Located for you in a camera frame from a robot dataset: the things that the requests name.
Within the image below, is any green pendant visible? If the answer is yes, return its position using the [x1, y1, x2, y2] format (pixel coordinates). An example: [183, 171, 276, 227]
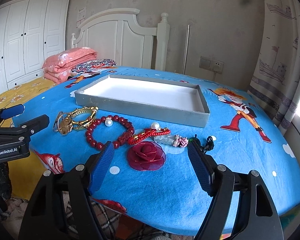
[189, 134, 215, 154]

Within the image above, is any red fabric rose brooch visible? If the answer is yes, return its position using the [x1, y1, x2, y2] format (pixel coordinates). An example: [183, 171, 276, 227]
[127, 141, 166, 171]

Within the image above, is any jade pendant with pink knot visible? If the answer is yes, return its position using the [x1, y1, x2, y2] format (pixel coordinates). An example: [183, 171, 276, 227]
[153, 134, 189, 148]

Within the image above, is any dark red bead bracelet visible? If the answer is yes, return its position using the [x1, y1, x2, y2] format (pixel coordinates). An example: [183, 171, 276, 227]
[85, 114, 135, 151]

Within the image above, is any red braided cord bracelet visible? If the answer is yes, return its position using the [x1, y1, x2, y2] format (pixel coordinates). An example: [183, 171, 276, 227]
[128, 127, 171, 146]

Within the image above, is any gold chain link bracelet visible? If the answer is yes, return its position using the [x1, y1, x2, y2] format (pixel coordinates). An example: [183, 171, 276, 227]
[65, 106, 100, 132]

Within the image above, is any white pearl earring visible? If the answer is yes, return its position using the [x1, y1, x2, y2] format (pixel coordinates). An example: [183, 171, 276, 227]
[104, 117, 113, 127]
[151, 122, 160, 130]

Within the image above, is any blue cartoon print bedsheet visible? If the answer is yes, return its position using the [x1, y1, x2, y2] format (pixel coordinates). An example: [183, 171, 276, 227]
[13, 67, 300, 236]

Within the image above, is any pink folded quilt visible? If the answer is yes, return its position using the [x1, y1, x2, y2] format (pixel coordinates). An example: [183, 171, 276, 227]
[42, 47, 97, 84]

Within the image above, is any grey shallow cardboard tray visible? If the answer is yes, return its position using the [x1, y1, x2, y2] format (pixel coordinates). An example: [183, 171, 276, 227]
[75, 75, 210, 128]

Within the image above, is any white wardrobe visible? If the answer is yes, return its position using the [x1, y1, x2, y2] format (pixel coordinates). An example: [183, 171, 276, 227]
[0, 0, 70, 94]

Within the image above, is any patterned red blue pillow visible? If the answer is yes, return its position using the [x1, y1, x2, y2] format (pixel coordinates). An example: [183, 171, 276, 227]
[70, 59, 116, 76]

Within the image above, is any ship print curtain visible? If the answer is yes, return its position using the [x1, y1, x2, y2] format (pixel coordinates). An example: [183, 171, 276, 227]
[248, 0, 300, 134]

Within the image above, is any silver metal pole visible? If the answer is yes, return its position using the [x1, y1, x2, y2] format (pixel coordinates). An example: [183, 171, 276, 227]
[182, 24, 191, 75]

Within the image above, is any white wooden headboard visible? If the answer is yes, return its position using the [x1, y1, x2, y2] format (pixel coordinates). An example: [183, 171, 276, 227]
[71, 8, 170, 71]

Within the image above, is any wall socket panel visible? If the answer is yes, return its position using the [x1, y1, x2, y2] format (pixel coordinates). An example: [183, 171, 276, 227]
[199, 56, 224, 74]

